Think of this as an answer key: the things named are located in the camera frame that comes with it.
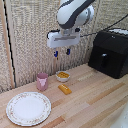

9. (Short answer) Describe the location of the small bowl with yellow food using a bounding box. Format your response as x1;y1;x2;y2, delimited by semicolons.
55;70;71;83

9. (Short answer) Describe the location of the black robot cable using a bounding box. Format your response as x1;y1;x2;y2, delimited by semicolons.
79;13;128;38

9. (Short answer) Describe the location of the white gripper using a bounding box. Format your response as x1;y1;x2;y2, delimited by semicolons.
46;30;82;61

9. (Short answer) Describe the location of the white plate with floral rim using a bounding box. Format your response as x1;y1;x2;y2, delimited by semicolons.
5;91;53;127

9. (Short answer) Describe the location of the beige woven folding screen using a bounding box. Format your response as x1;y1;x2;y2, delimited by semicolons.
0;0;128;94

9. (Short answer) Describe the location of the yellow-orange food block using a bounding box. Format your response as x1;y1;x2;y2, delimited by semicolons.
57;83;73;96

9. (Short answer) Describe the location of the pink cup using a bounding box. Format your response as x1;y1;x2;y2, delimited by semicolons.
36;72;50;92

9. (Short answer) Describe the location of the black air fryer body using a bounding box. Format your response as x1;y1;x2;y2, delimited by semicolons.
88;28;128;80

